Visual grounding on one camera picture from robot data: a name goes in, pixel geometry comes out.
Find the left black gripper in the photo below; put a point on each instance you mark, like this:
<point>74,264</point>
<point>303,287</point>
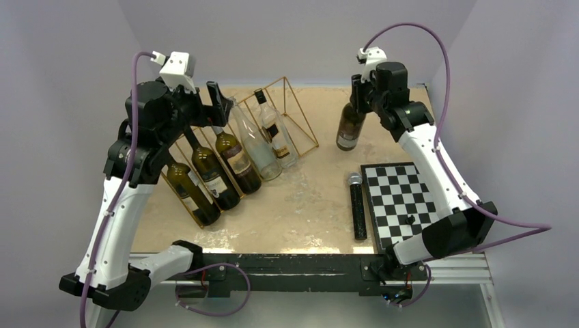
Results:
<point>207,115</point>

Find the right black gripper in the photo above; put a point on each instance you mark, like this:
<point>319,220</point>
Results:
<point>359,88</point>

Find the dark wine bottle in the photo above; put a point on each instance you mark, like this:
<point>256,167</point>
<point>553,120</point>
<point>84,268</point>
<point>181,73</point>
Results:
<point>350,126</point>
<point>188,187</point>
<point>212,173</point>

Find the clear glass bottle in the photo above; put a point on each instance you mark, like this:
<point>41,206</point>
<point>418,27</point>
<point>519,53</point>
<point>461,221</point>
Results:
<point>255,145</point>

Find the clear whisky bottle black cap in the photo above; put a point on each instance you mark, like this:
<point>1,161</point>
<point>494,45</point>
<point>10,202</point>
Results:
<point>275,131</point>

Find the green wine bottle silver neck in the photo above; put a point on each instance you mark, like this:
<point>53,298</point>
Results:
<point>236,159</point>

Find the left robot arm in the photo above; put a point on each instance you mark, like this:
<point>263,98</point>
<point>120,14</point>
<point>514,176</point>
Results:
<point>156,118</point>

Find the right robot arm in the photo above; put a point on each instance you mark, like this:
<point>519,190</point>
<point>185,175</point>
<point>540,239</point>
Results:
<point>463,219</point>

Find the black microphone silver head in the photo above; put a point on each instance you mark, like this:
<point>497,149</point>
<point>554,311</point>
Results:
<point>355,181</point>

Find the black white chessboard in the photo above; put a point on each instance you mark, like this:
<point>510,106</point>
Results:
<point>394,191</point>

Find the black chess piece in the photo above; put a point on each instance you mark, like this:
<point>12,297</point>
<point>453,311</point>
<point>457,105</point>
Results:
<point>410,219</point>

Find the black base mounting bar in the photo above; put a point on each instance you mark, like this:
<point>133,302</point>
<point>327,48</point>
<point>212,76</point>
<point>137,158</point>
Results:
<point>364,274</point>

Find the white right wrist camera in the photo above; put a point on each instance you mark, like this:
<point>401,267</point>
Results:
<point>369,58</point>

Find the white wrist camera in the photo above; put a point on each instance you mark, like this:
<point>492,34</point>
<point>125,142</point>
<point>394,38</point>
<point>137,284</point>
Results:
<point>177,69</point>
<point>369,58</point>

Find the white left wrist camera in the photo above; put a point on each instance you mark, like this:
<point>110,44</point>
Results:
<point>177,69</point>

